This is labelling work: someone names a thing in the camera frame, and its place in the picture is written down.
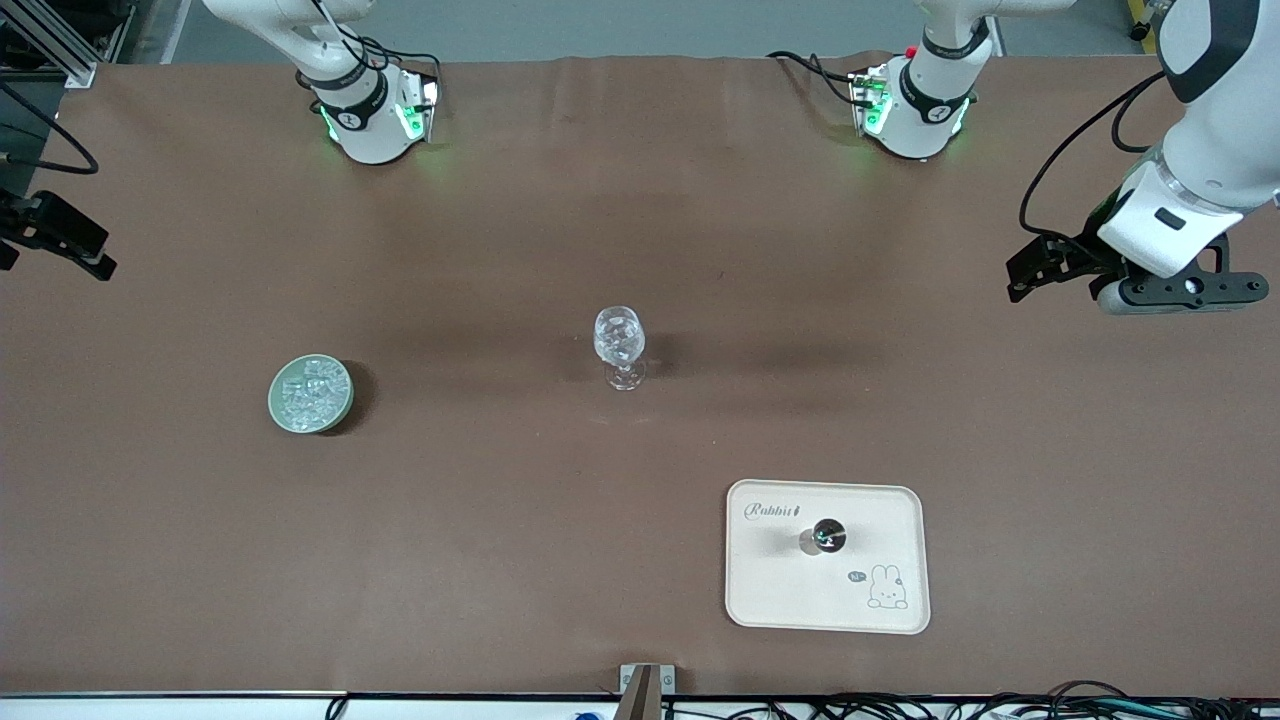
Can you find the brown table cloth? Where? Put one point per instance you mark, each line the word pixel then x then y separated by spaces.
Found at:
pixel 500 250

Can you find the green round bowl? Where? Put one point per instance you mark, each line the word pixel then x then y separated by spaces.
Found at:
pixel 280 412

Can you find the aluminium workcell frame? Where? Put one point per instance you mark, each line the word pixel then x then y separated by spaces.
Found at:
pixel 70 62

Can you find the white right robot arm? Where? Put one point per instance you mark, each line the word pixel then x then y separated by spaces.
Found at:
pixel 365 125

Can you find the cream rabbit print tray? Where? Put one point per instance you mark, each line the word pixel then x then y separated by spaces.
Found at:
pixel 800 595

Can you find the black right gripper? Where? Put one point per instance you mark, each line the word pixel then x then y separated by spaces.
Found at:
pixel 30 226

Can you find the metal base connector panel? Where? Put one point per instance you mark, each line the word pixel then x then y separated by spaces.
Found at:
pixel 425 100
pixel 868 100

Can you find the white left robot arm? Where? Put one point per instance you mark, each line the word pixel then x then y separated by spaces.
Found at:
pixel 1220 150

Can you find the pile of clear ice cubes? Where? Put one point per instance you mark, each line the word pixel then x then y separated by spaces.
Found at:
pixel 312 395

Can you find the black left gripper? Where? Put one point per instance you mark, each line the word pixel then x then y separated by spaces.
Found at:
pixel 1077 254

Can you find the brown camera post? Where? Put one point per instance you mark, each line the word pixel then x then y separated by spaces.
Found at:
pixel 642 700

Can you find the silver metal jigger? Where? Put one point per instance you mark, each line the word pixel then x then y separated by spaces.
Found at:
pixel 828 535

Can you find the clear wine glass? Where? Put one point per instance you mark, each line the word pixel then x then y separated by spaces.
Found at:
pixel 620 340

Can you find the grey metal bracket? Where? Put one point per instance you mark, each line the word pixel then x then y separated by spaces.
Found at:
pixel 668 680

